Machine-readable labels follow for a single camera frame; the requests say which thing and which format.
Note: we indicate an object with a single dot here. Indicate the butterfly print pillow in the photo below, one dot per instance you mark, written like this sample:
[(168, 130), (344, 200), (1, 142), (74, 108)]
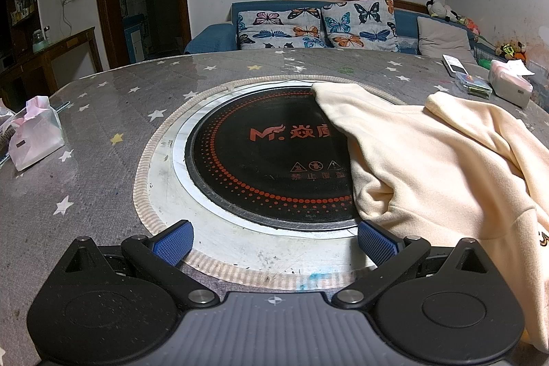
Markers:
[(274, 27), (360, 23)]

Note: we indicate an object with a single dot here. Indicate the small plush toys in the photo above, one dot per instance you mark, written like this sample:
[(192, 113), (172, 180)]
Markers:
[(510, 50)]

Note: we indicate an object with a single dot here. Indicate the grey star tablecloth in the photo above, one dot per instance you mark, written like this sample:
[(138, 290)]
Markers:
[(107, 113)]

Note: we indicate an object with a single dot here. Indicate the blue white cabinet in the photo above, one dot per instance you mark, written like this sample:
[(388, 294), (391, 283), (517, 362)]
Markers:
[(133, 38)]

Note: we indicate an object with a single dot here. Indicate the white remote control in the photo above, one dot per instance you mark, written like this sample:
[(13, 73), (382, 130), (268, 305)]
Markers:
[(454, 65)]

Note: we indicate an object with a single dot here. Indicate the wooden shelf cabinet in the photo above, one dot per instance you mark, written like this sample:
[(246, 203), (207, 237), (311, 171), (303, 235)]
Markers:
[(19, 31)]

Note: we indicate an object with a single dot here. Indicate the pink tissue packet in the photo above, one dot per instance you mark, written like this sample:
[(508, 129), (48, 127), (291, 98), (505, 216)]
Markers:
[(34, 138)]

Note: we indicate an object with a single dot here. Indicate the cream sweater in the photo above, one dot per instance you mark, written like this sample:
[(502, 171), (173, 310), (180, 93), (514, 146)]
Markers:
[(429, 160)]

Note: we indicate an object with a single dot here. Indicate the plain grey pillow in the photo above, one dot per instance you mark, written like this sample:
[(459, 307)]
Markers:
[(441, 38)]

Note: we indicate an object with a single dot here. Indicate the glass bottle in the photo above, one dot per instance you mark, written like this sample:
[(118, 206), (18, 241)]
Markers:
[(39, 42)]

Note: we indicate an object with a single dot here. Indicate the clear plastic bag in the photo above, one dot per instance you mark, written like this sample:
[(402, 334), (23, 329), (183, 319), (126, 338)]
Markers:
[(6, 126)]

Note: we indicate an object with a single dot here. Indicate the black white plush toy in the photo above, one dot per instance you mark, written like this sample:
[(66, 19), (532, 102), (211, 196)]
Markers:
[(437, 8)]

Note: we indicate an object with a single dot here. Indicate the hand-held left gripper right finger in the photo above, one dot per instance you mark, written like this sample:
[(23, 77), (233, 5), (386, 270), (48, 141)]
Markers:
[(377, 241)]

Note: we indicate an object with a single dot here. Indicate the orange plush toy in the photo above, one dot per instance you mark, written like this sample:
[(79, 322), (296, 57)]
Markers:
[(467, 23)]

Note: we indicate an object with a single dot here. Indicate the wooden side table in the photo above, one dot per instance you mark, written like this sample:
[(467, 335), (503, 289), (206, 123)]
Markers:
[(64, 44)]

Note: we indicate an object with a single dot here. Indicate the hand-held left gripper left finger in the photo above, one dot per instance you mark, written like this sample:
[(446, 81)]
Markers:
[(173, 241)]

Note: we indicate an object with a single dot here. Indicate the blue sofa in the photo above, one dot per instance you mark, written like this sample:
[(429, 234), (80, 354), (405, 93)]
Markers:
[(214, 36)]

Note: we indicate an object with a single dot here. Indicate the black induction cooktop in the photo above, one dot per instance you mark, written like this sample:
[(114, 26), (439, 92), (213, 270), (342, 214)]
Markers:
[(257, 177)]

